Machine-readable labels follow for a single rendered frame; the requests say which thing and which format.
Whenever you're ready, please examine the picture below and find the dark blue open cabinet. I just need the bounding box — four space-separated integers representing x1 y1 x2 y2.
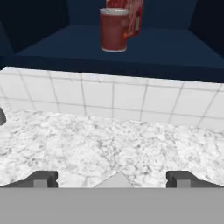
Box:
0 0 224 84

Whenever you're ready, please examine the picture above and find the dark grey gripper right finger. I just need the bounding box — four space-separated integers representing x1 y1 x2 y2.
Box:
165 171 224 188

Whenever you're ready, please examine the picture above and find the red food can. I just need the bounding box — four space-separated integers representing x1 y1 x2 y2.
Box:
99 7 130 53

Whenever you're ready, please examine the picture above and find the red food box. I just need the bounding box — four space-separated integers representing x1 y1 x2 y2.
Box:
106 0 144 40

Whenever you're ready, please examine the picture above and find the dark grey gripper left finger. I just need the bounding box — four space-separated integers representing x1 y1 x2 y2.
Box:
0 171 59 188

